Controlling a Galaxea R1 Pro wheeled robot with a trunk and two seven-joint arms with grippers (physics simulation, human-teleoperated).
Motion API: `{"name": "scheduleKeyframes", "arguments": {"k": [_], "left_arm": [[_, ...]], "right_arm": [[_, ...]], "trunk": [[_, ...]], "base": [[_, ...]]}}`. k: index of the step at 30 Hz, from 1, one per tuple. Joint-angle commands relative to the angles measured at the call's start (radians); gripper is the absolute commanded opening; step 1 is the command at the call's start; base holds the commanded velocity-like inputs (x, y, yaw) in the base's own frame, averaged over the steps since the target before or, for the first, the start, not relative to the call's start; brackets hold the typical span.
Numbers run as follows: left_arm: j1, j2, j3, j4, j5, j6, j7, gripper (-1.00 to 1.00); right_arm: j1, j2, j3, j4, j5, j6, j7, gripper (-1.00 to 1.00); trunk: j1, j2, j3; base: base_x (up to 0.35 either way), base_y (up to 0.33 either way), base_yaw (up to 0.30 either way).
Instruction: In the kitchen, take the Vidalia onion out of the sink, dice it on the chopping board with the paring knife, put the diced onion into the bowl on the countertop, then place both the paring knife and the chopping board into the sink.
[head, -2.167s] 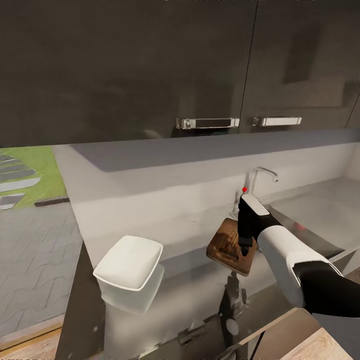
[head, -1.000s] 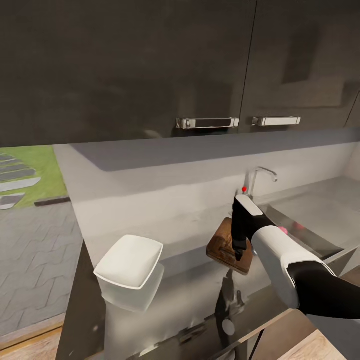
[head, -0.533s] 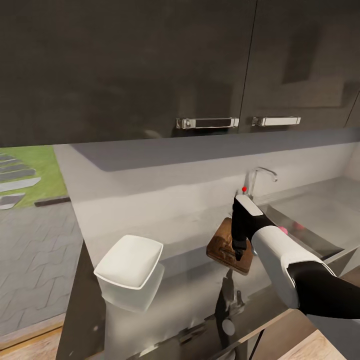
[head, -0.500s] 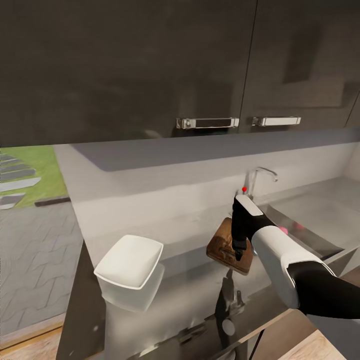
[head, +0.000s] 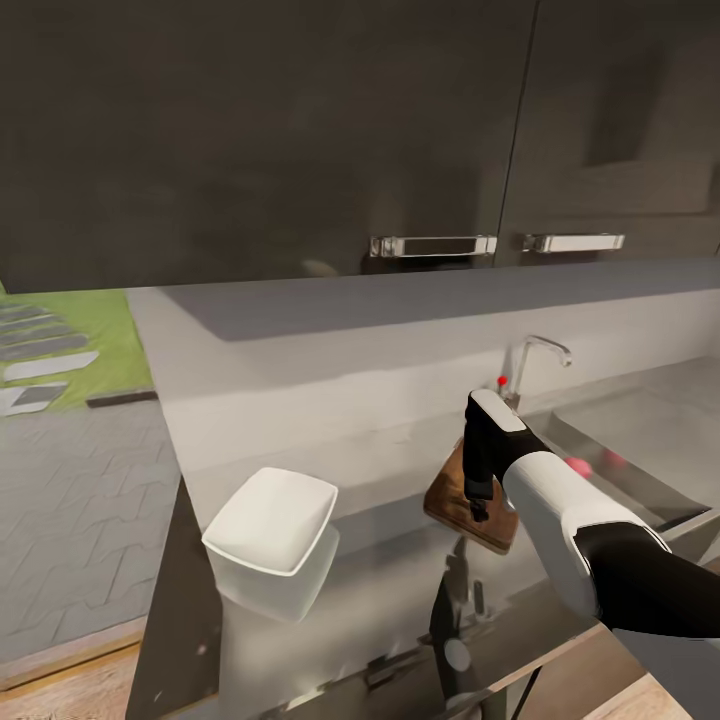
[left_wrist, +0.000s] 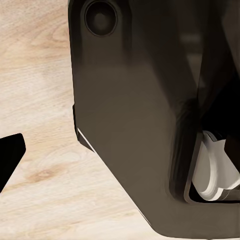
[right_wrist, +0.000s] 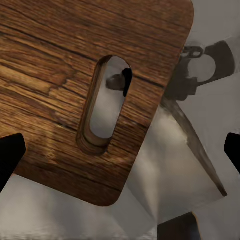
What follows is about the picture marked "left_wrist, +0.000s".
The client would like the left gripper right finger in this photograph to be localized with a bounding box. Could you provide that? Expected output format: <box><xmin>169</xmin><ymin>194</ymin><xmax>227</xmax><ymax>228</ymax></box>
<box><xmin>224</xmin><ymin>132</ymin><xmax>240</xmax><ymax>173</ymax></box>

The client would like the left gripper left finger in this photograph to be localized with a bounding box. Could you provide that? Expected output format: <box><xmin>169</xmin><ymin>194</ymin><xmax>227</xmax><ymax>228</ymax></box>
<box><xmin>0</xmin><ymin>133</ymin><xmax>26</xmax><ymax>193</ymax></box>

